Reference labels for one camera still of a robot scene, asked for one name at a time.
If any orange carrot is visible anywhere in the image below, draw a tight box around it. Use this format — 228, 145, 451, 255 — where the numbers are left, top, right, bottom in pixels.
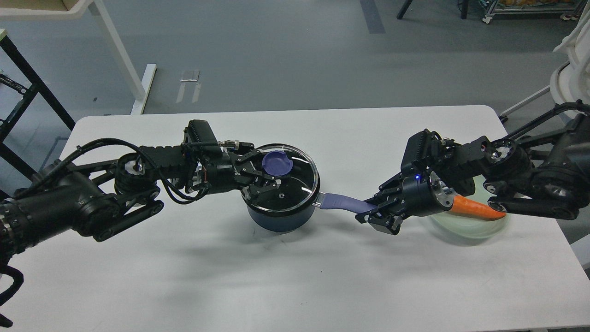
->
449, 195, 507, 221

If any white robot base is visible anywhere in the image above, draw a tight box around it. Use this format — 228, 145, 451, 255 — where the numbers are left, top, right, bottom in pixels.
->
500, 7, 590, 121

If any blue saucepan with handle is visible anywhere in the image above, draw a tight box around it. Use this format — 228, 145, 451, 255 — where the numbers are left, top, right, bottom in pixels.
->
242, 144, 379, 232

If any glass lid blue knob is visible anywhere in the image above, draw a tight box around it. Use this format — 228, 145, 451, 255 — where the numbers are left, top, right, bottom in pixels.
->
242, 144, 320, 217

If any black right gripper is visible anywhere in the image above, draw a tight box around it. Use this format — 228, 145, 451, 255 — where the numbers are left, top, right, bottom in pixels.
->
355, 171, 454, 235

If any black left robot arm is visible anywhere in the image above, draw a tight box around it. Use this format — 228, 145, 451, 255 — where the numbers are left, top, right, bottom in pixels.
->
1, 120, 282, 304

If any clear glass bowl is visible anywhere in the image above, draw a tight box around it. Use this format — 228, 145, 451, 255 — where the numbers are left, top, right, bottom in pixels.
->
424, 174, 511, 239

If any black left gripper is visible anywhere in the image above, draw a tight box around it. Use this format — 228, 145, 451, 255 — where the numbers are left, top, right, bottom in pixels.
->
203, 147, 282, 200

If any black metal rack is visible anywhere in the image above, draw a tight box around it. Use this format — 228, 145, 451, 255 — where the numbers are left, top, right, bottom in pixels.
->
0, 32, 76, 178

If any black stand leg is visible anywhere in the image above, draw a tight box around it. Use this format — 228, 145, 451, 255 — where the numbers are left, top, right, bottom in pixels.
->
396, 0, 413, 20

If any white desk leg frame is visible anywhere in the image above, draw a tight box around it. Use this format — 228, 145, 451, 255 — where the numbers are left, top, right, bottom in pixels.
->
0, 0, 157, 115

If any wheeled metal cart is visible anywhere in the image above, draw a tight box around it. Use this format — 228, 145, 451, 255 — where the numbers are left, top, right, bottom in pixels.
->
480, 0, 587, 24

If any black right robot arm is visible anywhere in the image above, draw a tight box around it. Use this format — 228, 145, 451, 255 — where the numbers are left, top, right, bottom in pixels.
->
355, 100, 590, 235

